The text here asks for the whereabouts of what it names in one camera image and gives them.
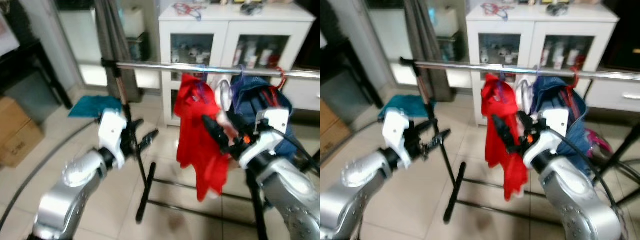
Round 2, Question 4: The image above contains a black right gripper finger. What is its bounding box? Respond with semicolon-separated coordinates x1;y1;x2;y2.
201;115;231;153
492;114;521;153
517;111;541;137
216;112;245;137

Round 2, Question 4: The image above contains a purple clothes hanger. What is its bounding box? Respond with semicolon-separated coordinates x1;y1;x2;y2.
192;69;210;101
494;69;509;101

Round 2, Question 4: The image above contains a red clothes hanger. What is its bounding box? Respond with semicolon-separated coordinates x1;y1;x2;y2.
260;66;289;109
560;66;586;109

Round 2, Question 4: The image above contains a red shirt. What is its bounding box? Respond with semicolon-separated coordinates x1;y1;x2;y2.
174;73;232;202
480;73;530;202

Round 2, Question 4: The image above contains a white garment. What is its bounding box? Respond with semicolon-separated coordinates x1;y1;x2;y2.
514;77;535;114
214;77;235;114

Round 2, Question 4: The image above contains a teal cloth mat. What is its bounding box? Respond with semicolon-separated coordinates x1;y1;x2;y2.
378;94;426;120
68;95;124;119

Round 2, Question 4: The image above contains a blue denim garment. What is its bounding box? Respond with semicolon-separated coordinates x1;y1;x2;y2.
530;75;594;176
230;75;296;162

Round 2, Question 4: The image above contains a pink cloth item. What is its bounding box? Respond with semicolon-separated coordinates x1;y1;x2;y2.
588;128;613;155

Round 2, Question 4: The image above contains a white low drawer unit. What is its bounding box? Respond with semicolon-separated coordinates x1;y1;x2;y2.
280;76;321;112
584;75;640;114

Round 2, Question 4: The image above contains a grey curtain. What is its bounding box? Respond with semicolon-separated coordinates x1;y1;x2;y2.
93;0;142;104
403;0;451;101

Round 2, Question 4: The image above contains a printed cardboard box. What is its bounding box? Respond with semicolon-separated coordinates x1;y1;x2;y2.
320;99;354;162
0;97;46;169

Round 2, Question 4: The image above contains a black tripod stand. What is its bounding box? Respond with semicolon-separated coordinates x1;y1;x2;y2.
592;122;640;207

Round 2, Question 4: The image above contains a white glass-door cabinet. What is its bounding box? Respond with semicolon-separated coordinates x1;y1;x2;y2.
465;3;620;126
158;3;317;127

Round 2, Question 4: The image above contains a white plastic canister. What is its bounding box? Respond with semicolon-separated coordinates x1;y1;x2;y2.
122;7;146;39
434;7;460;39

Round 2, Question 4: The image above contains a black desk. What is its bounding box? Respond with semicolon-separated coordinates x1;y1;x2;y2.
0;39;74;111
320;36;382;109

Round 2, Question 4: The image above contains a small black device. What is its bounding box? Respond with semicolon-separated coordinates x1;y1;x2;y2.
546;2;571;16
239;2;264;16

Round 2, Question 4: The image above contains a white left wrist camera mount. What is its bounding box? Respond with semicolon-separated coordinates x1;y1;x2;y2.
98;109;129;169
382;109;414;169

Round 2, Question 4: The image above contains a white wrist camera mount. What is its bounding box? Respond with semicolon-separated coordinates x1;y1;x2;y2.
382;109;414;169
238;107;291;169
98;109;129;169
522;108;570;169

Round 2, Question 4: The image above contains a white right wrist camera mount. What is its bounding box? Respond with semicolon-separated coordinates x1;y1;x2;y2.
238;107;291;169
522;108;570;169

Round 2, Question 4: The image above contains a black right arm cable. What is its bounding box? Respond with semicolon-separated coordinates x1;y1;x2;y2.
269;128;321;174
546;128;627;227

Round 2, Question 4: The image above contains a black clothes rack frame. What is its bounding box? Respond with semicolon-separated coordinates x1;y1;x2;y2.
101;58;268;240
398;57;566;227

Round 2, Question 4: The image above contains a silver clothes rack rail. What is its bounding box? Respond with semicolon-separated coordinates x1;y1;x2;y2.
414;60;640;83
115;60;321;80

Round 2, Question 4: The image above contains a red cable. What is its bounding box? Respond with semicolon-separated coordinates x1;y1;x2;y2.
173;2;204;22
480;2;511;22

